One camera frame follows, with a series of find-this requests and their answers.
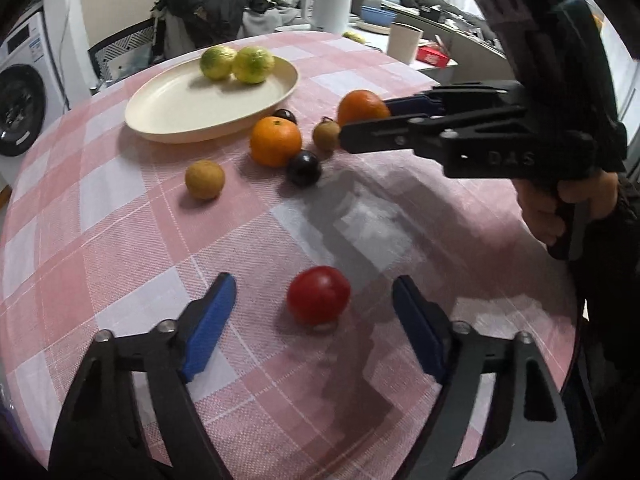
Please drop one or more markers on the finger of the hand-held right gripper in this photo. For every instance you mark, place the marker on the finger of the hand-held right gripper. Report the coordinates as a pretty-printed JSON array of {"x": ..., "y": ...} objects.
[
  {"x": 410, "y": 106},
  {"x": 380, "y": 135}
]

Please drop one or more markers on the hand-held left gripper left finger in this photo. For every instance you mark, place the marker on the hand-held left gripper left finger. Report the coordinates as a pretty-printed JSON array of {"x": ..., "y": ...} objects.
[{"x": 210, "y": 320}]

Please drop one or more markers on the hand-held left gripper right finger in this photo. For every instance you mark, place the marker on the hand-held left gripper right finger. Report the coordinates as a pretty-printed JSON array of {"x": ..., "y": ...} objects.
[{"x": 417, "y": 320}]

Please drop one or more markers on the brown longan fruit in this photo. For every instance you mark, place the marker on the brown longan fruit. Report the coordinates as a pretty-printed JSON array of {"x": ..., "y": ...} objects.
[
  {"x": 327, "y": 135},
  {"x": 205, "y": 179}
]

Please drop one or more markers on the dark plum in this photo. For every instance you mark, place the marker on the dark plum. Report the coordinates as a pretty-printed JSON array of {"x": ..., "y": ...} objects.
[
  {"x": 303, "y": 168},
  {"x": 284, "y": 116}
]

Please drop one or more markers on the red tomato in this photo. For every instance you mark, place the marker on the red tomato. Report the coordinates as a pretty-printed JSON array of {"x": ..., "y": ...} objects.
[{"x": 318, "y": 295}]

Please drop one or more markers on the orange with stem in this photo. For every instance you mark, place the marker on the orange with stem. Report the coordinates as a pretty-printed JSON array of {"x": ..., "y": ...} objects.
[{"x": 276, "y": 142}]

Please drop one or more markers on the cream round plate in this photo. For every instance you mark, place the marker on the cream round plate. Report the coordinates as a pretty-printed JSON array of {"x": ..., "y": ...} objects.
[{"x": 200, "y": 105}]

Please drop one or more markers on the person's right hand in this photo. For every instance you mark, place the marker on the person's right hand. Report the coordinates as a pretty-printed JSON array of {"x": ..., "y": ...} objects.
[{"x": 537, "y": 210}]

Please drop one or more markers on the red box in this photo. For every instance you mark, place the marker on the red box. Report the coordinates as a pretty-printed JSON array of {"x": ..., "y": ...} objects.
[{"x": 432, "y": 55}]

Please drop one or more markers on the beige cup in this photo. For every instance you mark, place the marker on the beige cup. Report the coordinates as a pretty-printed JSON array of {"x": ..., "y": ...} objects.
[{"x": 404, "y": 42}]

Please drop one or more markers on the grey coffee table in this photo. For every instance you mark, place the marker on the grey coffee table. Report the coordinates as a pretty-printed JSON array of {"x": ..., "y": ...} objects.
[{"x": 475, "y": 55}]

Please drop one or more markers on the cream small plate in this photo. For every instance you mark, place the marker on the cream small plate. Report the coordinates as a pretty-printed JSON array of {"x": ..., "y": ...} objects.
[{"x": 372, "y": 28}]

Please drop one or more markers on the small green fruit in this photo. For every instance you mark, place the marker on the small green fruit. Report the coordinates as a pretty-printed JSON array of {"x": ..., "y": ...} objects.
[{"x": 353, "y": 36}]

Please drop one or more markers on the blue bowl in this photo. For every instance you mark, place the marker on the blue bowl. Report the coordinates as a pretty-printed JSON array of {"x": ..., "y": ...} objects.
[{"x": 375, "y": 14}]

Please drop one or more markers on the dark clothes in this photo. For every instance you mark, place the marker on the dark clothes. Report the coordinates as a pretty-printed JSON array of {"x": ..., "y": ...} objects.
[{"x": 430, "y": 0}]

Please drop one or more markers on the pink plaid tablecloth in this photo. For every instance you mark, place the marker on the pink plaid tablecloth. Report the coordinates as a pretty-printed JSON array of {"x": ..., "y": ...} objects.
[{"x": 125, "y": 240}]

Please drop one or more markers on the white electric kettle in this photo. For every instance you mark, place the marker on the white electric kettle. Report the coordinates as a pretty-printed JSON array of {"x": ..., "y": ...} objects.
[{"x": 327, "y": 7}]

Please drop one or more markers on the white dish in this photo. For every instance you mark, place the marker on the white dish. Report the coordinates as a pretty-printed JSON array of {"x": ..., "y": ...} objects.
[{"x": 292, "y": 27}]

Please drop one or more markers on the green-yellow citrus fruit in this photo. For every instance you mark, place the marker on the green-yellow citrus fruit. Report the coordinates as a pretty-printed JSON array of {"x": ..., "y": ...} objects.
[
  {"x": 252, "y": 65},
  {"x": 217, "y": 62}
]

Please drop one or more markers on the grey hoodie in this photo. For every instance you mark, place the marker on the grey hoodie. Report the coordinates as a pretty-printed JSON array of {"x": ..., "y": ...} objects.
[{"x": 267, "y": 22}]

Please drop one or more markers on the black patterned chair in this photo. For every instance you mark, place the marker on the black patterned chair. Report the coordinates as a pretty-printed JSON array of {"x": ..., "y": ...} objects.
[{"x": 120, "y": 52}]

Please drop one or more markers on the white washing machine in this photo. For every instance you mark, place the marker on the white washing machine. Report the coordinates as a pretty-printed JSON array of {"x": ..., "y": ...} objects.
[{"x": 25, "y": 100}]

